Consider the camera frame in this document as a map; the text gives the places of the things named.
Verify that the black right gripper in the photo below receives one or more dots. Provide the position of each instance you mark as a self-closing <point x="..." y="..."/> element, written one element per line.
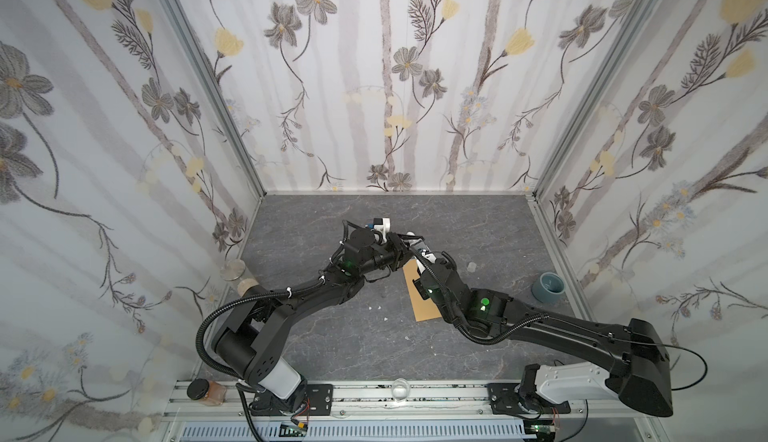
<point x="435" y="263"/>

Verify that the beige round ball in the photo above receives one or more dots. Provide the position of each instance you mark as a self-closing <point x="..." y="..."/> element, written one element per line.
<point x="246" y="284"/>

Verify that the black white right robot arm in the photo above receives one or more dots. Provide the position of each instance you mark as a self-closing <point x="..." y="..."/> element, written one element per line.
<point x="633" y="360"/>

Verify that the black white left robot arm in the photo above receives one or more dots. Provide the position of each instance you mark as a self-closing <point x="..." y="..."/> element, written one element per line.
<point x="246" y="338"/>

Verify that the clear glass dome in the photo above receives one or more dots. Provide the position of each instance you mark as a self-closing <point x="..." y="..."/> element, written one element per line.
<point x="400" y="389"/>

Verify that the brown jar black lid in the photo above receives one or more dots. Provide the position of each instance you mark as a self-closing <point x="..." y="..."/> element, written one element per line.
<point x="206" y="392"/>

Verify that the clear glass jar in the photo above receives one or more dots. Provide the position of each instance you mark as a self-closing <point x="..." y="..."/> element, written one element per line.
<point x="233" y="271"/>

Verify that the tan paper envelope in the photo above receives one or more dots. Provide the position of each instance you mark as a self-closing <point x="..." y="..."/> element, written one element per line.
<point x="423" y="309"/>

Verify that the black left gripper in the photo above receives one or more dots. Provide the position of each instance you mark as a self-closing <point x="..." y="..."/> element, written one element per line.
<point x="395" y="250"/>

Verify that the white vented cable duct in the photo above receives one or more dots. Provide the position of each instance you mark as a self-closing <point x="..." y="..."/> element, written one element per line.
<point x="370" y="430"/>

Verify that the aluminium corner frame post right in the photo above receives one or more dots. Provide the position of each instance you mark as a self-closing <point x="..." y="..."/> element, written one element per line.
<point x="640" y="12"/>

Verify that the aluminium corner frame post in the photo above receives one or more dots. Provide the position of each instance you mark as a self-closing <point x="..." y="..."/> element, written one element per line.
<point x="640" y="12"/>
<point x="205" y="74"/>

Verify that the white glue stick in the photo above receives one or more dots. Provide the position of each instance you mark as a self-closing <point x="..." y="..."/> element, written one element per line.
<point x="419" y="248"/>

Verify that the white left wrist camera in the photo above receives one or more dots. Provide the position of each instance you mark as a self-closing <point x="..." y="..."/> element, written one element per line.
<point x="382" y="227"/>

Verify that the teal ceramic cup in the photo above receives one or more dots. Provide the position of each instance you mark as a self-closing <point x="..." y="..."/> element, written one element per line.
<point x="549" y="288"/>

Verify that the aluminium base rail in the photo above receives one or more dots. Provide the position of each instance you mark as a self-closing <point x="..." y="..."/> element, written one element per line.
<point x="359" y="400"/>

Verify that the aluminium corner frame post left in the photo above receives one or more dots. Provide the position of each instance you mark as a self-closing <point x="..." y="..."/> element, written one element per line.
<point x="205" y="74"/>

